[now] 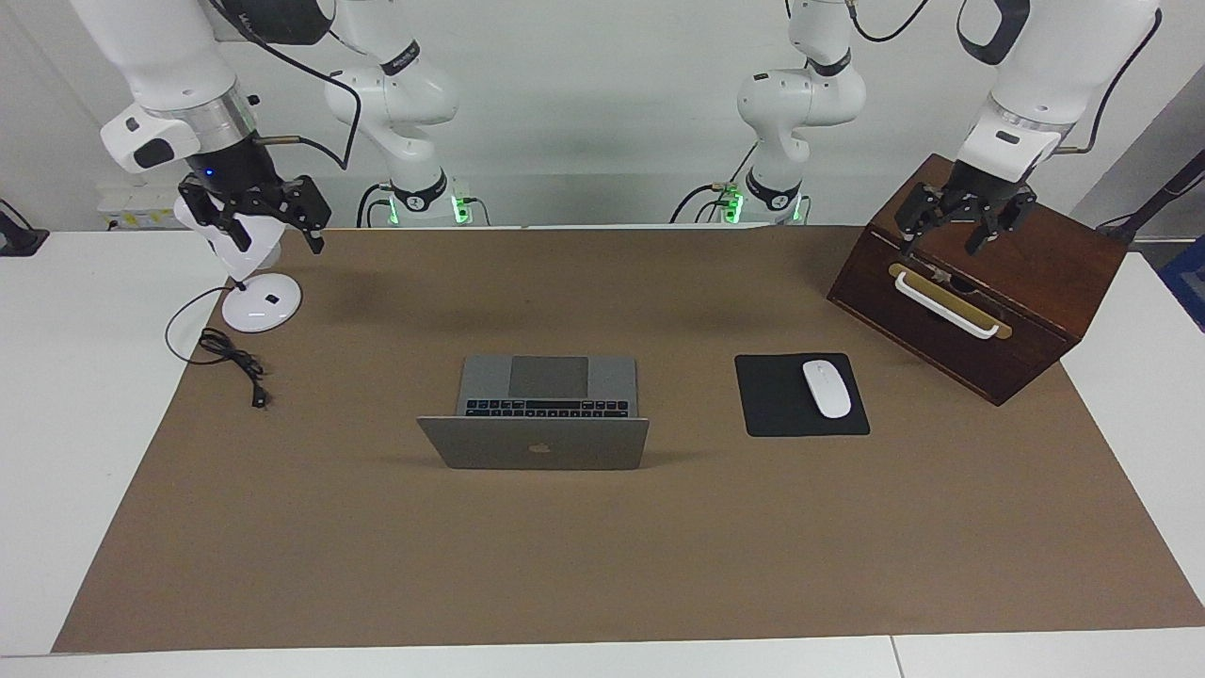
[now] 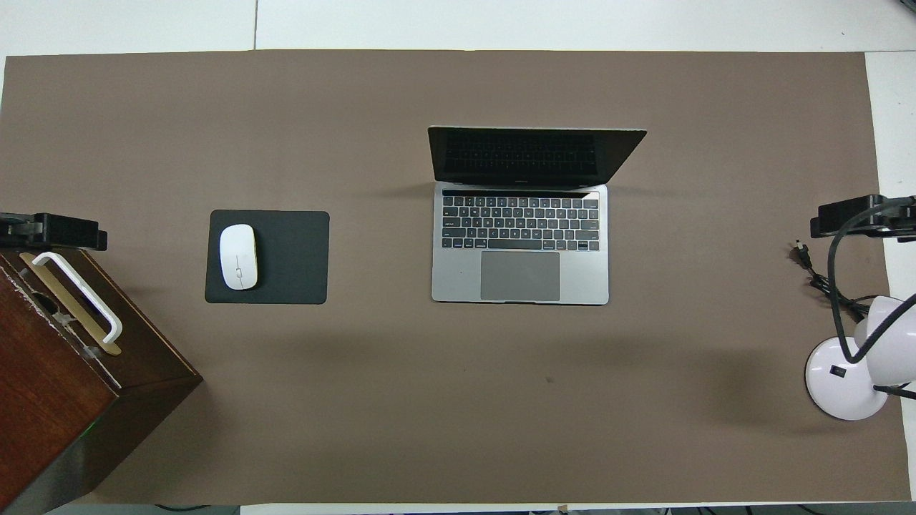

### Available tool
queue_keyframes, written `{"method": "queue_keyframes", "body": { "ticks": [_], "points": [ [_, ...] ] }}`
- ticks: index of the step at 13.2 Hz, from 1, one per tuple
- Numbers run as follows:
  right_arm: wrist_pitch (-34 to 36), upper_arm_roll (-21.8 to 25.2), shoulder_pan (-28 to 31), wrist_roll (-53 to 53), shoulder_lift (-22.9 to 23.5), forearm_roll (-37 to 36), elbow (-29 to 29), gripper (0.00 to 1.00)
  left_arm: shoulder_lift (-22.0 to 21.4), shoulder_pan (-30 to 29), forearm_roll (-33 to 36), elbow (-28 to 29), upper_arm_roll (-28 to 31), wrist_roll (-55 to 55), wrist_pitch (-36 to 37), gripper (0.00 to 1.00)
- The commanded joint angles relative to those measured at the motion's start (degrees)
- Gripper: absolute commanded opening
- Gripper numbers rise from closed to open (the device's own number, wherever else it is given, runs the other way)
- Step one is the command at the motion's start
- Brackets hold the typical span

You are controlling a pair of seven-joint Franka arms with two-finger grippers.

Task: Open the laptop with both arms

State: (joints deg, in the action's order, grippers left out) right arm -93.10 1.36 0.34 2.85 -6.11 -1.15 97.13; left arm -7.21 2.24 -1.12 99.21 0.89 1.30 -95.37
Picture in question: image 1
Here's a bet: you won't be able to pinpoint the blue crate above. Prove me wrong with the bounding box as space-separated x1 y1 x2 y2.
1158 235 1205 332

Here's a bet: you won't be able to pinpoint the white desk lamp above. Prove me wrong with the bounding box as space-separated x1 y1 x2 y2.
172 193 304 334

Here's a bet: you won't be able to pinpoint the black mouse pad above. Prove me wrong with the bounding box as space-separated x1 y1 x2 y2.
734 353 872 439

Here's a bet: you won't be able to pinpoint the dark wooden box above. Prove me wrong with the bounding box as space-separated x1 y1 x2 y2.
827 153 1129 407

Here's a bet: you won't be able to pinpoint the white box handle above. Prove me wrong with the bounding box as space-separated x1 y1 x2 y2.
892 271 1001 340

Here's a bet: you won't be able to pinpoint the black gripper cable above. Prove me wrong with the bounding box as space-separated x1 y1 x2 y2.
847 0 1165 157
212 0 362 171

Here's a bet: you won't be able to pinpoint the white computer mouse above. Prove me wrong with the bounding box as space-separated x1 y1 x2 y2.
801 360 853 420

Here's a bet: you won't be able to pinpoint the black right arm base cables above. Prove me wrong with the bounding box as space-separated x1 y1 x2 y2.
356 182 396 229

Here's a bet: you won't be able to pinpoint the brown paper table mat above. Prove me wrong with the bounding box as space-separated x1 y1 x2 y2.
52 226 1205 654

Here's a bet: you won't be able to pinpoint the black arm base cables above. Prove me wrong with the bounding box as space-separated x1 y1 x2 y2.
356 182 396 229
670 141 759 225

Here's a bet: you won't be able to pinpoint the black clamp mount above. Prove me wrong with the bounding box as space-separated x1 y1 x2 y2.
0 200 50 257

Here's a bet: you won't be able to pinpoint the black left arm base cables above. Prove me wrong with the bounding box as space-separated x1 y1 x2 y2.
670 141 759 225

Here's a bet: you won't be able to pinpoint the black stand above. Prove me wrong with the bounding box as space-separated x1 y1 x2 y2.
1097 149 1205 248

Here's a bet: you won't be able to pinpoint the white power strip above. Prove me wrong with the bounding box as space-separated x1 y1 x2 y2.
97 184 185 232

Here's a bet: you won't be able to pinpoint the black lamp cable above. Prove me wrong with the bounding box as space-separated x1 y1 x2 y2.
165 285 274 409

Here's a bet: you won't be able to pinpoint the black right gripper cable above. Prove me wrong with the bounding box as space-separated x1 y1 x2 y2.
212 0 362 171

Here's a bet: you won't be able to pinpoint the silver laptop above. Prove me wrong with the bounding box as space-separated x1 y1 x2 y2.
417 354 651 472

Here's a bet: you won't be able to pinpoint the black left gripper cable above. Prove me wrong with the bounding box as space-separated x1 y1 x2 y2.
847 0 1165 157

